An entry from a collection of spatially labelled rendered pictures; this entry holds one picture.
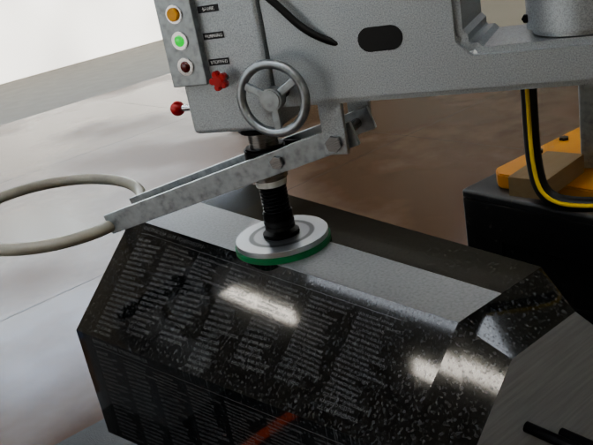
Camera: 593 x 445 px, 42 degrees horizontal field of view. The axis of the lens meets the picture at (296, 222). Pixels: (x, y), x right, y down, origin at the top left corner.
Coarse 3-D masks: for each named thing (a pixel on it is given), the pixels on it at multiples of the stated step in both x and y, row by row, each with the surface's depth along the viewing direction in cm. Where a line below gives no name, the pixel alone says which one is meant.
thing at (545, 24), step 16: (528, 0) 132; (544, 0) 128; (560, 0) 126; (576, 0) 125; (592, 0) 124; (528, 16) 134; (544, 16) 129; (560, 16) 127; (576, 16) 126; (592, 16) 125; (544, 32) 132; (560, 32) 129; (576, 32) 127; (592, 32) 127
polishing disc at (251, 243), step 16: (256, 224) 184; (304, 224) 179; (320, 224) 177; (240, 240) 177; (256, 240) 175; (288, 240) 172; (304, 240) 170; (320, 240) 170; (256, 256) 169; (272, 256) 167
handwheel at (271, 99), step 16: (256, 64) 144; (272, 64) 142; (288, 64) 142; (240, 80) 146; (288, 80) 143; (240, 96) 147; (272, 96) 144; (304, 96) 142; (272, 112) 147; (304, 112) 144; (256, 128) 149; (272, 128) 148; (288, 128) 146
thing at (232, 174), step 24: (360, 120) 163; (312, 144) 157; (336, 144) 151; (216, 168) 182; (240, 168) 166; (264, 168) 164; (288, 168) 162; (144, 192) 194; (168, 192) 177; (192, 192) 174; (216, 192) 171; (120, 216) 185; (144, 216) 182
